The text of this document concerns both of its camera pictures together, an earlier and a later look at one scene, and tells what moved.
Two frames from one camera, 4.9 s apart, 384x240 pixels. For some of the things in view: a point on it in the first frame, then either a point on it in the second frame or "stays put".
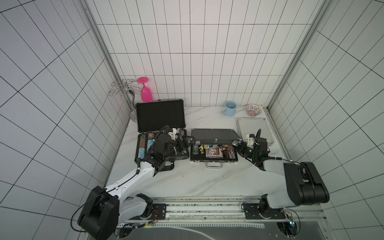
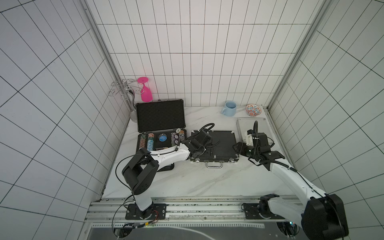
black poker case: x=152 y=115 stays put
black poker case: x=214 y=146 stays put
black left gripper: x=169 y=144 -> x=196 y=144
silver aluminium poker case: x=251 y=126 stays put
